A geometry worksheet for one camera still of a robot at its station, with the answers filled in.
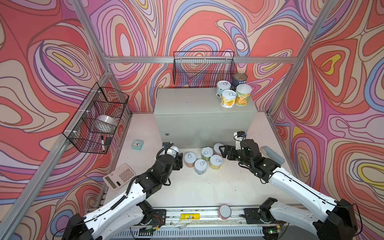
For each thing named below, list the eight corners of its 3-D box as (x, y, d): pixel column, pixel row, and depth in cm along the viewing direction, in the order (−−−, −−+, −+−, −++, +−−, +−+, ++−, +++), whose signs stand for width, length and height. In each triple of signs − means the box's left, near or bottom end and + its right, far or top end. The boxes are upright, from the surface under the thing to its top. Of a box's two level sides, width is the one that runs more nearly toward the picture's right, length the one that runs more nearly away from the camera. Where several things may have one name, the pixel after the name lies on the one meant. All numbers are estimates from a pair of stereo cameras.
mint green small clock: (131, 148, 101) (130, 146, 99) (135, 140, 105) (134, 138, 103) (140, 150, 100) (139, 148, 98) (144, 142, 104) (143, 140, 102)
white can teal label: (194, 174, 89) (194, 170, 85) (194, 163, 94) (194, 158, 89) (206, 174, 89) (207, 170, 85) (205, 163, 94) (206, 158, 89)
